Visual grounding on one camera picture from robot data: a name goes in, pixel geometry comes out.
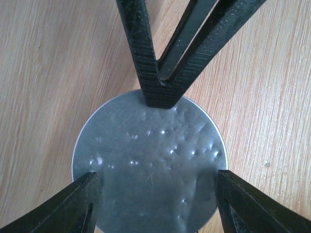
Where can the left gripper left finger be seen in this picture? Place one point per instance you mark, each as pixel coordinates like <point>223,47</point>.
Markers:
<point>72,210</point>

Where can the round metal lid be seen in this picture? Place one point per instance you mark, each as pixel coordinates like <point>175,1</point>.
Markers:
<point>156,167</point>

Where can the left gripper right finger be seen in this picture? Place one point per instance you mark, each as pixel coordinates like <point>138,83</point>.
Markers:
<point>245,209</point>

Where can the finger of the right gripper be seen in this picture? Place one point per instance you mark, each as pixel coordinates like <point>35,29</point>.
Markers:
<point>134,17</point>
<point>204,28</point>

